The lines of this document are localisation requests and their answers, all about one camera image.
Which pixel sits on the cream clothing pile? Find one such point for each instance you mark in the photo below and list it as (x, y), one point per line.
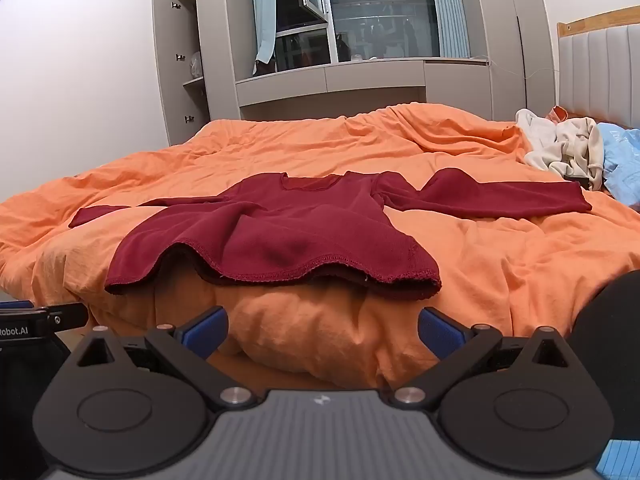
(565, 150)

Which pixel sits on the dark brown bag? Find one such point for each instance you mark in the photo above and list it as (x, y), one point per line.
(264, 66)

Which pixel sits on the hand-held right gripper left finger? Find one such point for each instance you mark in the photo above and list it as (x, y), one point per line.
(207, 331)

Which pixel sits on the small black object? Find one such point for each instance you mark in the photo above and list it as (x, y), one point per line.
(576, 181)

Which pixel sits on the orange duvet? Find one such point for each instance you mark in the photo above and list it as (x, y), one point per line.
(500, 260)

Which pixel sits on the padded headboard with wooden frame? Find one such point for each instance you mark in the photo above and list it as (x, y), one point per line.
(600, 60)

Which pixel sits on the small orange cloth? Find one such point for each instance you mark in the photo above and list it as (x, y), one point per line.
(556, 113)

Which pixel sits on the dark red sweater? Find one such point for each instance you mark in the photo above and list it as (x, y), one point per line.
(300, 220)

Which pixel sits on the light blue garment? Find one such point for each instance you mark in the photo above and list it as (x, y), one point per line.
(622, 160)

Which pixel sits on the window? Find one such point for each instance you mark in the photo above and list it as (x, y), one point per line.
(380, 15)

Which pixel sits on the grey built-in cabinet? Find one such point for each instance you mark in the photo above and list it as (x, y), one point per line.
(500, 35)

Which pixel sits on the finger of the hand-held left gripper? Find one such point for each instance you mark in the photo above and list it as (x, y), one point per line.
(67, 316)

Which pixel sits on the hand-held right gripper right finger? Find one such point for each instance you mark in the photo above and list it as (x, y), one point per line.
(440, 335)

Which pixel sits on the blue pleated curtain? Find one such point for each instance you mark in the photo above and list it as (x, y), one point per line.
(450, 10)

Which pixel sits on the clear plastic bag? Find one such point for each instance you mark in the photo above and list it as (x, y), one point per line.
(196, 64)

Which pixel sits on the light blue curtain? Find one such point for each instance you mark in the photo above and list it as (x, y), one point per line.
(262, 10)

